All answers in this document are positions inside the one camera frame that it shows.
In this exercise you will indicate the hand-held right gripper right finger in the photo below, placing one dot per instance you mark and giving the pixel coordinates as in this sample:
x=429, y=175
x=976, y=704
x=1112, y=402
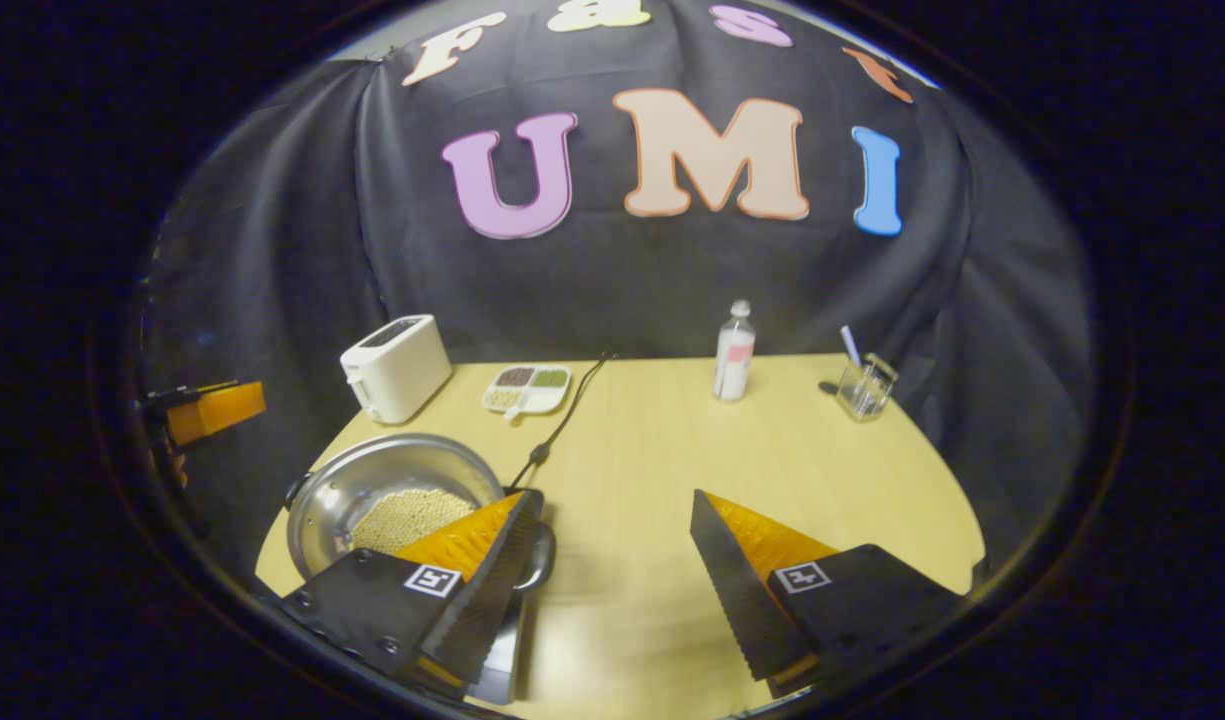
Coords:
x=737, y=600

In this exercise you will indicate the pile of soybeans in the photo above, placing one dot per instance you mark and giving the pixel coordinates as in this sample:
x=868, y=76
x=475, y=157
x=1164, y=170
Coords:
x=407, y=515

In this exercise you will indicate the stainless steel pot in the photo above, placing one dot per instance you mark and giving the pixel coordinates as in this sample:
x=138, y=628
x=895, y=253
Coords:
x=372, y=475

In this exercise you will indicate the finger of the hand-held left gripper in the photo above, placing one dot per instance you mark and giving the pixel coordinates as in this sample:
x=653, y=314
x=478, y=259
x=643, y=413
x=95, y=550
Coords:
x=217, y=412

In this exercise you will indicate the clear bottle with pink label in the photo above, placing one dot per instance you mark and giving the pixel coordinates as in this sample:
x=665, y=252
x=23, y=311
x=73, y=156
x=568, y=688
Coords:
x=734, y=365

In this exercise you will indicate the black induction cooktop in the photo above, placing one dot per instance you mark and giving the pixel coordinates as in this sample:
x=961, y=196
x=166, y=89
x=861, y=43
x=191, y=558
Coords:
x=502, y=650

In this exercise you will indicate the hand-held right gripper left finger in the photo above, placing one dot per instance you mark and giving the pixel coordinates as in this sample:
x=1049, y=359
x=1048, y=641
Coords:
x=487, y=600

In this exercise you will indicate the clear glass holder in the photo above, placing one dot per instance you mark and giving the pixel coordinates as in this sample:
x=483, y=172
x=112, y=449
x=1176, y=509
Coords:
x=867, y=392

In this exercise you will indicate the white straw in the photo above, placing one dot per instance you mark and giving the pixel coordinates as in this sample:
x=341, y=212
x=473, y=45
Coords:
x=850, y=345

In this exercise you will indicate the white divided bean dish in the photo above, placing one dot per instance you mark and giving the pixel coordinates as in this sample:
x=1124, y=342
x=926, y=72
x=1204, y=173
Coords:
x=527, y=390

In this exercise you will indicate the white toaster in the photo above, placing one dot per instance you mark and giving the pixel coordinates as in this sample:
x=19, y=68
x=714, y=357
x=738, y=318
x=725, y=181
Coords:
x=397, y=368

